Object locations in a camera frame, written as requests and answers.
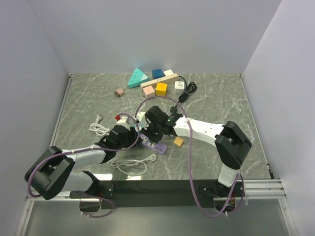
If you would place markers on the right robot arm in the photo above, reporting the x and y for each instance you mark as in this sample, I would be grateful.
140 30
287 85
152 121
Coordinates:
232 144

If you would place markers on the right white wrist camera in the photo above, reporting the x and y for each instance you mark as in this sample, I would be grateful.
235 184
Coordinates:
141 120

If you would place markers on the brown small charger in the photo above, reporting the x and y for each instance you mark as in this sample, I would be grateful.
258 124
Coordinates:
119 92

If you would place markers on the yellow cube socket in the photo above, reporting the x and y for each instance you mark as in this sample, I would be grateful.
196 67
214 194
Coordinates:
161 89

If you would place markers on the orange small charger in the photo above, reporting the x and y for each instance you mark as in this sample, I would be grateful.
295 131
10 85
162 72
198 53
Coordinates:
178 141

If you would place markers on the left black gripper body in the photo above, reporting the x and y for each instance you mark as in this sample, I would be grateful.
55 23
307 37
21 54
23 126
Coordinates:
126 143

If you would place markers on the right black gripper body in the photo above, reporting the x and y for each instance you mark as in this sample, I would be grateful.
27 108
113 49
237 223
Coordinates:
151 127

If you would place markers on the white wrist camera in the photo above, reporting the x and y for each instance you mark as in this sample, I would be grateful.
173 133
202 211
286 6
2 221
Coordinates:
141 120
122 121

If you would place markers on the black base bar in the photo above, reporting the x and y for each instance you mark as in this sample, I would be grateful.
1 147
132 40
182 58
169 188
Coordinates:
159 193

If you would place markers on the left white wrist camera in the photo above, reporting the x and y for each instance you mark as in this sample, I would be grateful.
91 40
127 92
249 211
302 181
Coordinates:
122 121

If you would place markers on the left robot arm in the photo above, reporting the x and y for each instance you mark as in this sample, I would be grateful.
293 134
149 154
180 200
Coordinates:
53 171

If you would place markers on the pink cube socket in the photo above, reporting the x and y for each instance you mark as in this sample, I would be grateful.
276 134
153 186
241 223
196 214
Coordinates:
149 92

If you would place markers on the teal power strip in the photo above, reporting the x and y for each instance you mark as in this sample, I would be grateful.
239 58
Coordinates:
138 127

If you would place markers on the teal triangular power socket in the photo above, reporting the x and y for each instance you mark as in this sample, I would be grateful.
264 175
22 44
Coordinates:
137 78

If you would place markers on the dark blue cube socket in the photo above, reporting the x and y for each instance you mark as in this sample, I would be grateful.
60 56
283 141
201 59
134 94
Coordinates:
157 73

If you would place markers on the white cube adapter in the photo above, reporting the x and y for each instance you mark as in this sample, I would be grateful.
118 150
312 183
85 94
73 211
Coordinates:
179 87

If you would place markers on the purple power strip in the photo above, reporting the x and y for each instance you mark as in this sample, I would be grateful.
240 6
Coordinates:
157 147

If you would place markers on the white cube socket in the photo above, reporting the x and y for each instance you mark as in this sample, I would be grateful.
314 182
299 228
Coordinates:
168 72

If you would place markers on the beige long power strip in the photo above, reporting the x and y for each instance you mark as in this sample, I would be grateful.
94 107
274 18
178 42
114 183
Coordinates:
166 80

